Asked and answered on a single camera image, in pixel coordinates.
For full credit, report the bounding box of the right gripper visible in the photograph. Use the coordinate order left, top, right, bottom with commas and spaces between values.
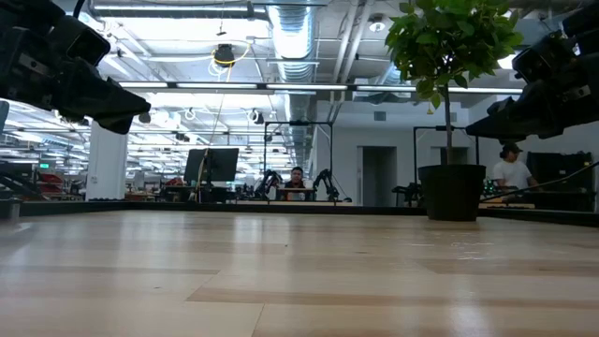
465, 4, 599, 141

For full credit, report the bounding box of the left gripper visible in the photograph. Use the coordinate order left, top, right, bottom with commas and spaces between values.
0, 0, 152, 136

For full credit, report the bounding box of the white pillar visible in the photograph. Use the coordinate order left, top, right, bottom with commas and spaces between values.
85, 120, 129, 201

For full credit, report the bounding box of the person with headphones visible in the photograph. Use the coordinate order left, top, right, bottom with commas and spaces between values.
491, 142, 539, 192

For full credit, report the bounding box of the black equipment case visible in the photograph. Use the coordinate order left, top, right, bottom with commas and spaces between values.
526, 150, 596, 212

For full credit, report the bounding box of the green leafy plant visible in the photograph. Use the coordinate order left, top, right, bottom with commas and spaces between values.
384, 0, 525, 166

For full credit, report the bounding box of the black plant pot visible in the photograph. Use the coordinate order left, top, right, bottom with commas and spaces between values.
416, 163, 488, 223

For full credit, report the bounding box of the background black monitor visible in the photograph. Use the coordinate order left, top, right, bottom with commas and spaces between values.
183, 147, 241, 184

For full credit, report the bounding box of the black ceiling device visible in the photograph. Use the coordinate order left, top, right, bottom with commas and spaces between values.
213, 43, 237, 68

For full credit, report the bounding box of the grey doorway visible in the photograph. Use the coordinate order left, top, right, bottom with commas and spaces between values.
357, 145, 399, 207

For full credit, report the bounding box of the ceiling light strip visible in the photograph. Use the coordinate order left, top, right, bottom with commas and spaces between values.
116, 81, 524, 95

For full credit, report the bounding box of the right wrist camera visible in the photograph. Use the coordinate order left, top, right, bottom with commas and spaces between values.
511, 30, 577, 86

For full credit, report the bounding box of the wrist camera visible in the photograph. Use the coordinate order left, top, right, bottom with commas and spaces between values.
511, 30, 577, 86
50, 15, 112, 67

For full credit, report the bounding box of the black camera rig frame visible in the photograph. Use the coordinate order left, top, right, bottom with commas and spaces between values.
412, 125, 480, 207
263, 120, 335, 203

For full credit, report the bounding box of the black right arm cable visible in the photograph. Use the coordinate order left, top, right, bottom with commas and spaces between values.
480, 160, 599, 203

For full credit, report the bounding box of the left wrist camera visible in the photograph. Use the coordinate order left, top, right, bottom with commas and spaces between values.
50, 15, 112, 67

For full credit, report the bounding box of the black aluminium table frame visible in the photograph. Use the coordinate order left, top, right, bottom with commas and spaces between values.
0, 198, 599, 229

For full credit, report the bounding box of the silver ventilation duct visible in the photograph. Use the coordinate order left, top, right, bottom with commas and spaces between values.
266, 3, 324, 179

